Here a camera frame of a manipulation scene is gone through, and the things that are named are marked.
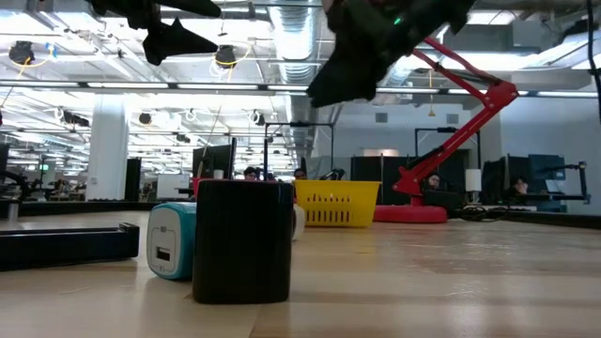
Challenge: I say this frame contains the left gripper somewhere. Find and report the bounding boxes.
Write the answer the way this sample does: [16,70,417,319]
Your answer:
[86,0,223,67]

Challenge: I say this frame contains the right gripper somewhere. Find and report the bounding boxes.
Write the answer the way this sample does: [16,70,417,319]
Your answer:
[307,0,478,108]

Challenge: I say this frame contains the white charger with prongs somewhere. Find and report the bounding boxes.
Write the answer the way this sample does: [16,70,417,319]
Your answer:
[290,202,307,243]

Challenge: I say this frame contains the black cube charger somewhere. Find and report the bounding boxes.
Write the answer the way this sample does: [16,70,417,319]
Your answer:
[191,178,296,305]

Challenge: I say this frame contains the blue and white charger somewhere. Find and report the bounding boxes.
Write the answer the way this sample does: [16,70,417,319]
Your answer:
[146,201,198,282]

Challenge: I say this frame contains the black panel meter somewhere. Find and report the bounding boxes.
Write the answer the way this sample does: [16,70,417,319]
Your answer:
[0,222,141,272]

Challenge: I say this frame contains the black ceiling device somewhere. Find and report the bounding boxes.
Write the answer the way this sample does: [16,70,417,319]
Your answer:
[8,40,37,66]
[214,44,238,69]

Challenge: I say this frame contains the black partition panel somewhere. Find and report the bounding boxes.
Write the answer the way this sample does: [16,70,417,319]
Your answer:
[349,154,470,207]

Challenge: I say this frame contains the yellow plastic basket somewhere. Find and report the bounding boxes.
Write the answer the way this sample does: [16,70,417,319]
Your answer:
[293,179,382,229]

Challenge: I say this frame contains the black computer monitor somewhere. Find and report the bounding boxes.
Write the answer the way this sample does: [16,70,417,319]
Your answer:
[192,138,238,180]

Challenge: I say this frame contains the red desk lamp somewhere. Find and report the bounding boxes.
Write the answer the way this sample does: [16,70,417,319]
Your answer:
[373,36,520,224]

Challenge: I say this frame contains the white pillar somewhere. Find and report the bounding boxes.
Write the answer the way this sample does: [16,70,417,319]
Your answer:
[86,96,129,202]

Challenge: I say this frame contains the white lamp shade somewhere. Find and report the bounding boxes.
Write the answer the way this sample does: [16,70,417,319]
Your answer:
[465,168,483,192]

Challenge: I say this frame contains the white board panel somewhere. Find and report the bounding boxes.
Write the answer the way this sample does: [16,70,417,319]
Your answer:
[156,174,192,201]

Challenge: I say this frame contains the black tall cabinet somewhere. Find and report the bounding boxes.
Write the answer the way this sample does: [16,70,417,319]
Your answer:
[124,158,142,202]

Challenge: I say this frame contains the dark desk monitor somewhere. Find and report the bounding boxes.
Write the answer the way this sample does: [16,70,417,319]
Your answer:
[483,157,530,201]

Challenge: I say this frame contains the blue panel screen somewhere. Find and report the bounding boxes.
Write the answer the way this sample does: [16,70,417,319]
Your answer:
[528,153,567,212]

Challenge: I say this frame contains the silver ceiling duct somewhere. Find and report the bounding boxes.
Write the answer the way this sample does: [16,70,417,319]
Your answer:
[267,0,332,159]

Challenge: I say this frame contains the black stand frame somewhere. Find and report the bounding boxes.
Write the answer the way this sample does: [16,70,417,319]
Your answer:
[414,126,483,159]
[262,121,335,182]

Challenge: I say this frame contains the black lamp cable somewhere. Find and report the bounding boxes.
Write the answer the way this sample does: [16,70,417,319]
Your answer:
[450,204,513,223]

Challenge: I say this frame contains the black aluminium rig frame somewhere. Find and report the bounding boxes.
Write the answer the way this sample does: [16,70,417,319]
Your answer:
[0,199,601,231]

